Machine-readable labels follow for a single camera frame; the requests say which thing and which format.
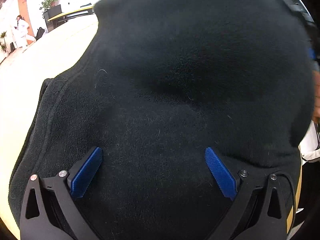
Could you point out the person's white clothing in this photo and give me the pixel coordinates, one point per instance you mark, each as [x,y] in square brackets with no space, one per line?
[310,145]

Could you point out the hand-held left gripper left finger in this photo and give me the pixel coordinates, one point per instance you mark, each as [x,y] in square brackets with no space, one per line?
[86,172]

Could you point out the black cabinet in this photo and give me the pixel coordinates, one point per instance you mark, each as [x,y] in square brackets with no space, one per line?
[53,15]

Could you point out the narrow wooden folding table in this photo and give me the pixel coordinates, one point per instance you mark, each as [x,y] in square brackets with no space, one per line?
[75,12]

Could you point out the black fleece jacket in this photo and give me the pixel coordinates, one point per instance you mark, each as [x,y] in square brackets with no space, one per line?
[175,80]

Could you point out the orange door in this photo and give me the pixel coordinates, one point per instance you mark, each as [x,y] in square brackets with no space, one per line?
[23,2]

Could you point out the black backpack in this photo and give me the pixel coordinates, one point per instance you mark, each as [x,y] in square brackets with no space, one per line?
[40,33]

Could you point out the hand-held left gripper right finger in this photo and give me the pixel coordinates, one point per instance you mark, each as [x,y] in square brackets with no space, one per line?
[221,173]

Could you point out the person's right forearm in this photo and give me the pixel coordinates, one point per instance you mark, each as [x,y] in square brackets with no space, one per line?
[317,97]

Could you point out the leafy potted plant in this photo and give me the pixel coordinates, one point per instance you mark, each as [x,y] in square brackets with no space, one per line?
[50,1]

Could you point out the tall potted palm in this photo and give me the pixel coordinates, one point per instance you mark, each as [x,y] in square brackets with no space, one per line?
[3,41]

